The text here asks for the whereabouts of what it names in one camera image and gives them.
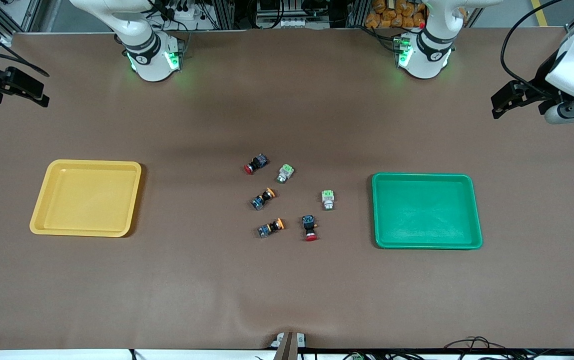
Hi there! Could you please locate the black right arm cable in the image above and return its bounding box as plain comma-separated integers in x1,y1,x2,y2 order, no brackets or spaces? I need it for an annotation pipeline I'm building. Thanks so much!
0,12,50,79

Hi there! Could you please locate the yellow plastic tray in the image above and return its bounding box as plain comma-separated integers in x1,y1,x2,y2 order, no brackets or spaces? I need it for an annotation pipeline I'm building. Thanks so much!
29,159,142,238

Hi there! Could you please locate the yellow push button switch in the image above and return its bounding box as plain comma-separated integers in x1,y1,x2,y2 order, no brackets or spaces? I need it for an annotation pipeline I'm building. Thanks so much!
257,218,286,239
250,187,276,211

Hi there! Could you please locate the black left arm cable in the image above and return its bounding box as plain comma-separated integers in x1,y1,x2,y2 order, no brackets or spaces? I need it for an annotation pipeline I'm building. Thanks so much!
500,0,570,97

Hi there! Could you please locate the white power strip with plugs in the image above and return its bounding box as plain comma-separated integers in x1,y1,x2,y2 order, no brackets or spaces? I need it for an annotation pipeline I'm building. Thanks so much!
159,0,205,24

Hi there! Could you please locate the black cable bundle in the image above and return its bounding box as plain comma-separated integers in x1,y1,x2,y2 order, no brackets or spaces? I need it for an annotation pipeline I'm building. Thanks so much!
442,336,522,360

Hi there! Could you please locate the orange snack bag pile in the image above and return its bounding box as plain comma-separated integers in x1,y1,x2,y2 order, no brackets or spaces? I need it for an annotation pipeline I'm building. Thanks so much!
365,0,426,29

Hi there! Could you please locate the yellow floor tape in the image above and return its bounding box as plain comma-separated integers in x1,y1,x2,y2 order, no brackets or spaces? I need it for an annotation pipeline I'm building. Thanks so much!
531,0,551,27

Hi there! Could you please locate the red push button switch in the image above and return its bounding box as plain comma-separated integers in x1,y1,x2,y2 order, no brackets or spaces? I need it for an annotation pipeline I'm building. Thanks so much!
301,215,319,243
243,153,270,176

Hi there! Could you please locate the green plastic tray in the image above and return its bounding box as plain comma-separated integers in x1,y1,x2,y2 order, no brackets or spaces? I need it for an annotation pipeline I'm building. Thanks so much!
371,172,483,250

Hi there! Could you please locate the brown table mat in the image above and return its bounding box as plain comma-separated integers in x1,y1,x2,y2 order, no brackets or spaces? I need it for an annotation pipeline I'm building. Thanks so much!
0,27,574,351

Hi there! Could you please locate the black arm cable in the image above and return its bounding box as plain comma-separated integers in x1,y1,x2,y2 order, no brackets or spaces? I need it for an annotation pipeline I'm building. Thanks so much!
0,12,50,79
500,0,570,97

